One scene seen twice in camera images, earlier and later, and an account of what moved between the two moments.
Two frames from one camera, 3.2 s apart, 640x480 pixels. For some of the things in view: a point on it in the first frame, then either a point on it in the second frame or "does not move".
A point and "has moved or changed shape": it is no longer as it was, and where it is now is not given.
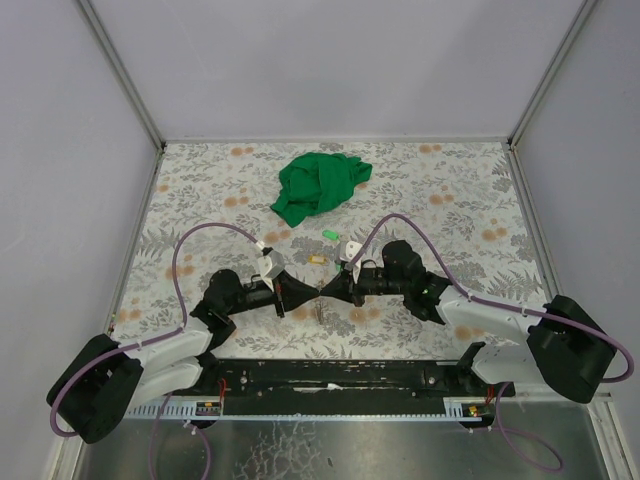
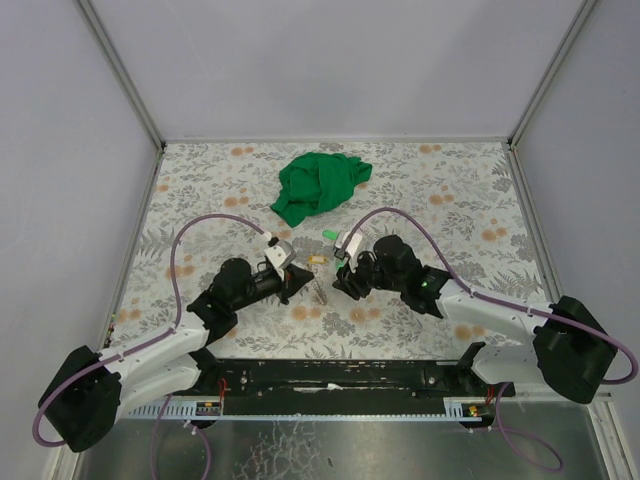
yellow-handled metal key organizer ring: x=320 y=310 has moved or changed shape
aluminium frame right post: x=581 y=19 does not move
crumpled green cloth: x=315 y=183 does not move
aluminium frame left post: x=121 y=73 does not move
